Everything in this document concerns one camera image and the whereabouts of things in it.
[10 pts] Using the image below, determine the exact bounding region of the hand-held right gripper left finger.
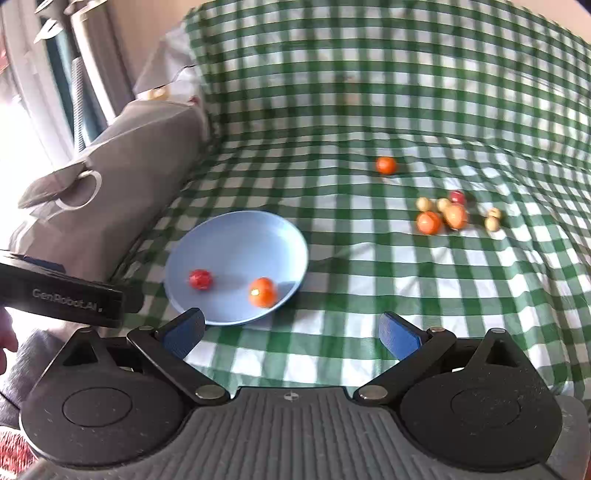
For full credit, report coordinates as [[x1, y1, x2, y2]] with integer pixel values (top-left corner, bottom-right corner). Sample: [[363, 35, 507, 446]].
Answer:
[[51, 308, 230, 407]]

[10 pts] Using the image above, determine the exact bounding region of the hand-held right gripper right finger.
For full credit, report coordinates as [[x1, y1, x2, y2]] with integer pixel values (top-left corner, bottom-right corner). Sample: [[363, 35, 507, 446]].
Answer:
[[353, 311, 532, 406]]

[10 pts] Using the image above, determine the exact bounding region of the small red fruit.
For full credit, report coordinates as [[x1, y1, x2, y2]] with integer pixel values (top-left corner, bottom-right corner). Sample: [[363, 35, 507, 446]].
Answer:
[[188, 269, 214, 291]]

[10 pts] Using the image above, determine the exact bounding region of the blue plate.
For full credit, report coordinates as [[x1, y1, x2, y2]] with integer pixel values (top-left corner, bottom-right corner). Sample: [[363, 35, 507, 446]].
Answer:
[[164, 210, 309, 326]]

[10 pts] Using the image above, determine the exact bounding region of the pale orange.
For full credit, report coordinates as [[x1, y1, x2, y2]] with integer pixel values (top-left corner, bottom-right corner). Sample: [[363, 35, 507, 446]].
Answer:
[[443, 204, 469, 230]]

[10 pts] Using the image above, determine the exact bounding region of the person's left hand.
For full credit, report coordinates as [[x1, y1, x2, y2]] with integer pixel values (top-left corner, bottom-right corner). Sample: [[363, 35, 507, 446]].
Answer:
[[0, 307, 19, 376]]

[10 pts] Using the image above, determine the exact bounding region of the grey cloth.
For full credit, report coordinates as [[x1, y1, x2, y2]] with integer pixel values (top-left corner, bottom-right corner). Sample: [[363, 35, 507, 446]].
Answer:
[[0, 330, 63, 428]]

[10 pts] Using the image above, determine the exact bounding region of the dark grey flap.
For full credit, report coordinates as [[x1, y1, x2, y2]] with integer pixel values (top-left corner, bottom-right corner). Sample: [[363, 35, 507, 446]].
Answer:
[[17, 161, 89, 209]]

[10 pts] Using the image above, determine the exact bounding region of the red patterned cloth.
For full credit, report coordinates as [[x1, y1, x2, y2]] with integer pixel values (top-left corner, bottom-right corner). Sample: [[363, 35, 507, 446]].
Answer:
[[0, 425, 43, 477]]

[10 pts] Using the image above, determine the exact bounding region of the grey fabric bag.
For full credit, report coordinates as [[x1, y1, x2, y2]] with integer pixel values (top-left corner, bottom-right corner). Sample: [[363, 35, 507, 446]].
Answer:
[[9, 97, 214, 289]]

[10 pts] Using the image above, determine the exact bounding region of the green checked cloth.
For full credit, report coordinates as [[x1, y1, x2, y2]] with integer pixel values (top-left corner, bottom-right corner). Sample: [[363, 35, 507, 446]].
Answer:
[[111, 0, 591, 398]]

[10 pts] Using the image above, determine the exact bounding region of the white plastic bag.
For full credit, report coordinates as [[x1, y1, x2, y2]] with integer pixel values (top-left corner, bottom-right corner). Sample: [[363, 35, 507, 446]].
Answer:
[[133, 22, 209, 108]]

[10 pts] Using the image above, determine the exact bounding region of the white ring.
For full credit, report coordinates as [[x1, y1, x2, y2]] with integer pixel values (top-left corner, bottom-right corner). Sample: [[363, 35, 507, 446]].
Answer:
[[55, 170, 103, 211]]

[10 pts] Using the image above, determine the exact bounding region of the window frame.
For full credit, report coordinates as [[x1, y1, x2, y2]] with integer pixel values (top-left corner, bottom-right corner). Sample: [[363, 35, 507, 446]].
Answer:
[[0, 0, 139, 155]]

